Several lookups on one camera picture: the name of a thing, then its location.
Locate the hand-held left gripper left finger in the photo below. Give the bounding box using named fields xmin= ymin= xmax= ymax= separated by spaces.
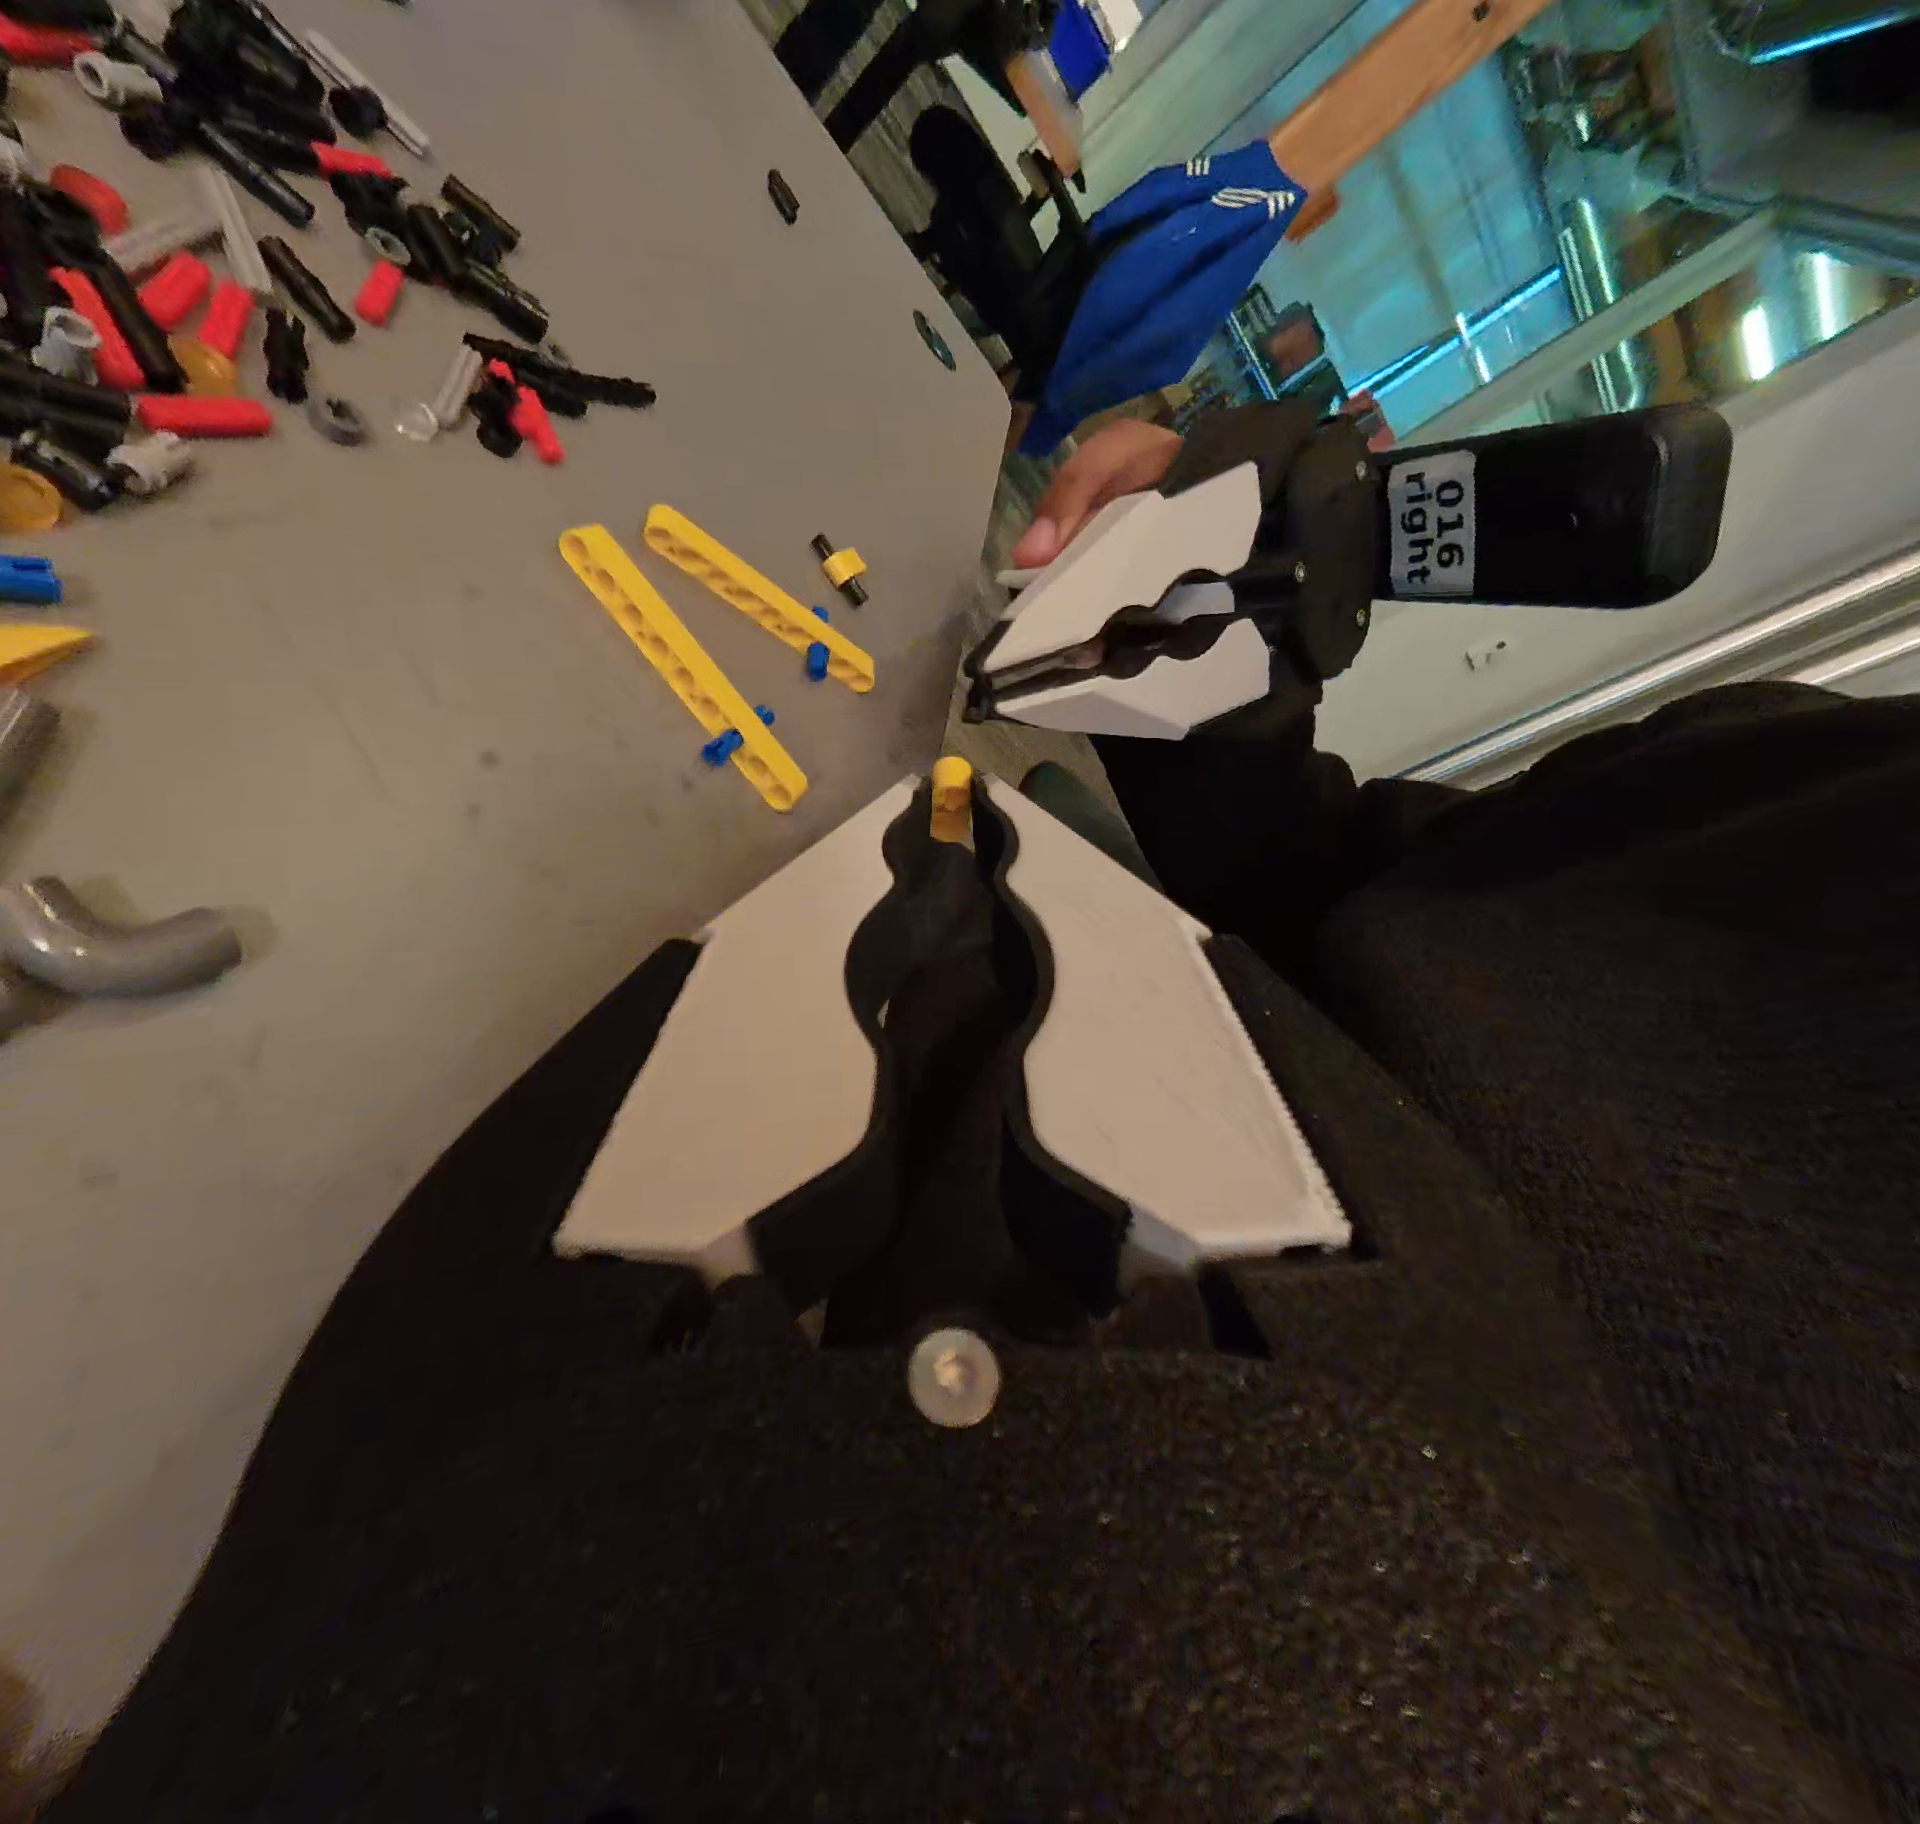
xmin=553 ymin=777 xmax=938 ymax=1312

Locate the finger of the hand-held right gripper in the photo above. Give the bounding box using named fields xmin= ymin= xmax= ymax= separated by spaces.
xmin=963 ymin=608 xmax=1279 ymax=741
xmin=965 ymin=462 xmax=1274 ymax=685

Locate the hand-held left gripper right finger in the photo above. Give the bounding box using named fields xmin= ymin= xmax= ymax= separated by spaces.
xmin=965 ymin=777 xmax=1354 ymax=1312

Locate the yellow holed beam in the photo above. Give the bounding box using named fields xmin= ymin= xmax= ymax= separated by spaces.
xmin=559 ymin=522 xmax=809 ymax=815
xmin=644 ymin=503 xmax=877 ymax=695

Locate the grey elbow pipe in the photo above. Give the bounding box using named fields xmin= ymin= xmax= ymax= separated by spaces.
xmin=0 ymin=877 xmax=244 ymax=998

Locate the person's right hand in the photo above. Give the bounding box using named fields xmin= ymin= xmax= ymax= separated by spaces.
xmin=1008 ymin=418 xmax=1188 ymax=576

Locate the blue jacket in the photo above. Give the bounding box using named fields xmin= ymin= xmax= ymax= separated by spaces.
xmin=1020 ymin=135 xmax=1306 ymax=461

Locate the black office chair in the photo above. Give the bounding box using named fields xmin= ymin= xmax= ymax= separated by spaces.
xmin=905 ymin=105 xmax=1089 ymax=356

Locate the wooden pillar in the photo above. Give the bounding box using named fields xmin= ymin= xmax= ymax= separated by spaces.
xmin=1267 ymin=0 xmax=1668 ymax=239

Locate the person's black sweater torso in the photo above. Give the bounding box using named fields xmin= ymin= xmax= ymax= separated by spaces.
xmin=1320 ymin=684 xmax=1920 ymax=1824

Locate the black bag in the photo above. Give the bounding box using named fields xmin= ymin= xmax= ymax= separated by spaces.
xmin=950 ymin=0 xmax=1089 ymax=106

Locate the background wooden desk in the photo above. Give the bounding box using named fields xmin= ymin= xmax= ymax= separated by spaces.
xmin=770 ymin=0 xmax=1082 ymax=167

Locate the pile of black red pins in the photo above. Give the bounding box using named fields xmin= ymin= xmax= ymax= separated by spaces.
xmin=0 ymin=0 xmax=661 ymax=536

